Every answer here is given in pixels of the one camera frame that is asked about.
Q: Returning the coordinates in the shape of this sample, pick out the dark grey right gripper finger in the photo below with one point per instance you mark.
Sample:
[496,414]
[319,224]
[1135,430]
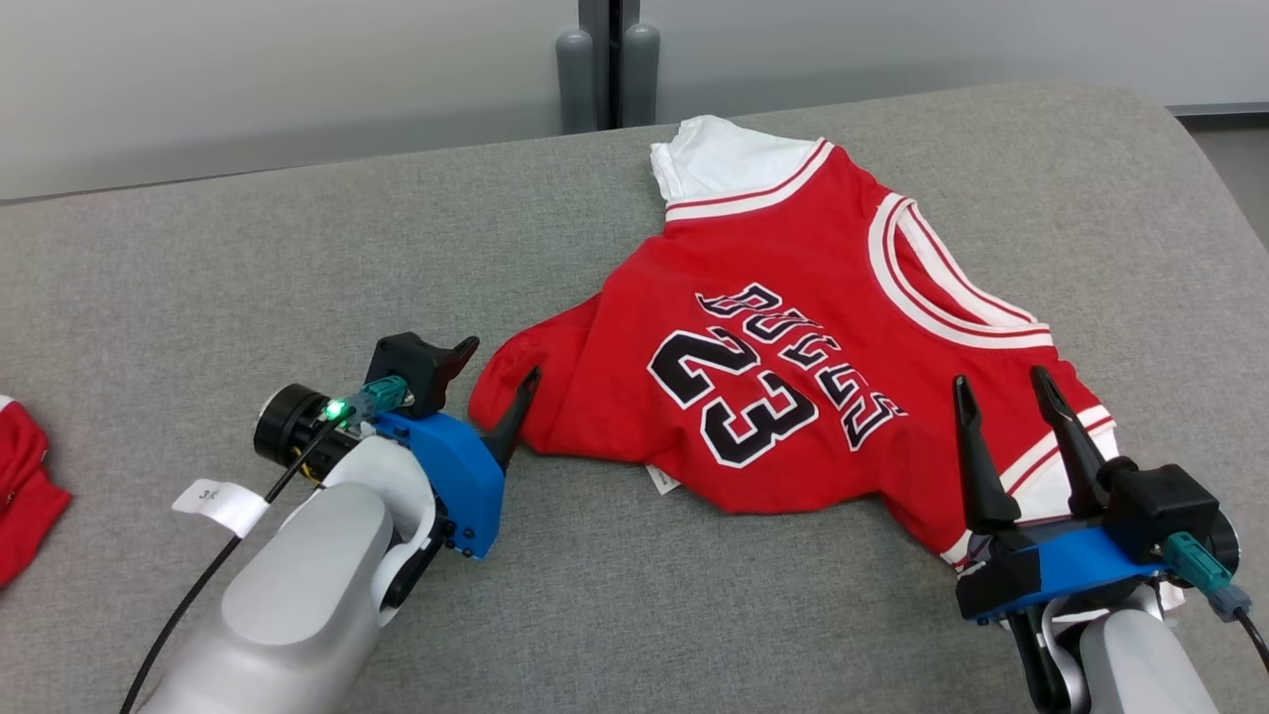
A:
[1076,446]
[986,476]

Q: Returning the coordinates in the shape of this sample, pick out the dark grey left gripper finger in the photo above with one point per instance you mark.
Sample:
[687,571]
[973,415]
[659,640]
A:
[464,359]
[511,426]

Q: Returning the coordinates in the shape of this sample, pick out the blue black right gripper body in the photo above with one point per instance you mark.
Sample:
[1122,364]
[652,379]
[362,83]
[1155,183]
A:
[1081,560]

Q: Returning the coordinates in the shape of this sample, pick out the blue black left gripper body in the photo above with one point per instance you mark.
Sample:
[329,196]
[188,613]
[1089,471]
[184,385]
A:
[461,486]

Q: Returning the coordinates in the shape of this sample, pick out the red Bulls 23 jersey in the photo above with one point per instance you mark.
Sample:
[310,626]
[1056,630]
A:
[793,258]

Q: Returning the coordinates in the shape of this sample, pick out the red basketball shorts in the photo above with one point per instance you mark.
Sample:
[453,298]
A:
[25,496]

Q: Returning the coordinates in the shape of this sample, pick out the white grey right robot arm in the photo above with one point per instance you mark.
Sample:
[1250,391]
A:
[1130,664]

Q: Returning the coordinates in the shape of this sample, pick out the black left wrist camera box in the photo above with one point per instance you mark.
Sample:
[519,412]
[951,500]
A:
[406,367]

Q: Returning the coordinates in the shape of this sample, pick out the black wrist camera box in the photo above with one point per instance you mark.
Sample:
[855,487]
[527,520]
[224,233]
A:
[1160,506]
[406,367]

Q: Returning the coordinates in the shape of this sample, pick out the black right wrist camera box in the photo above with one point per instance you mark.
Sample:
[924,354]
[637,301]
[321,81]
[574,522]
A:
[1160,506]

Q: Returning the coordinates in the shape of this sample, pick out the grey metal partition post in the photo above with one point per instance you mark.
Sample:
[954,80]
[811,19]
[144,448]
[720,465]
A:
[575,79]

